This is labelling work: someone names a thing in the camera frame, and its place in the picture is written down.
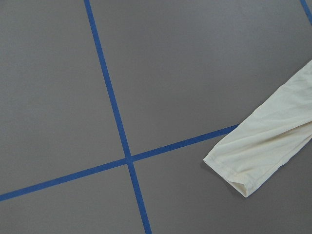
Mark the cream long-sleeve printed shirt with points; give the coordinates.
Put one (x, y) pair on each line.
(268, 138)

